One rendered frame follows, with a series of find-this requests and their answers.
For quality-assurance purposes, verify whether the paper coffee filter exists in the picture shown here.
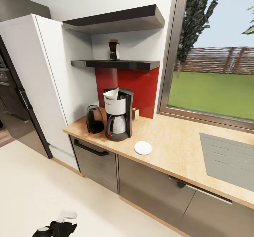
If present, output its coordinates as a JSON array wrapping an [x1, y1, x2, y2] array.
[[104, 88, 119, 100]]

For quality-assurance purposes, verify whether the bottle of coffee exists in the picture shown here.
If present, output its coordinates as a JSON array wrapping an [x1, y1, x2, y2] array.
[[109, 39, 120, 61]]

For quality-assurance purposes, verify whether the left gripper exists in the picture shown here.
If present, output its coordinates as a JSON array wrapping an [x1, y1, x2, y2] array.
[[50, 221, 77, 237]]

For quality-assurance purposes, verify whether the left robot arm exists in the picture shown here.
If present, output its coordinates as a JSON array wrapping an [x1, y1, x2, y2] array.
[[32, 211, 77, 237]]

